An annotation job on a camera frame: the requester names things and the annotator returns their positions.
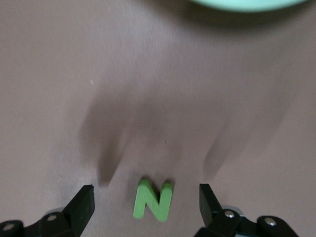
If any green letter N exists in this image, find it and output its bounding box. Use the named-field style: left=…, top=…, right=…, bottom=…
left=133, top=179, right=173, bottom=222

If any green plate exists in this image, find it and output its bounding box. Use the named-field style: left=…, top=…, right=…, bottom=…
left=184, top=0, right=309, bottom=13

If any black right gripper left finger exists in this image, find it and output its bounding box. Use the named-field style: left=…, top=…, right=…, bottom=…
left=0, top=184, right=96, bottom=237

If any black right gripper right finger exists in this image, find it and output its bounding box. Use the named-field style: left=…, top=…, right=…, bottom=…
left=195, top=183, right=299, bottom=237

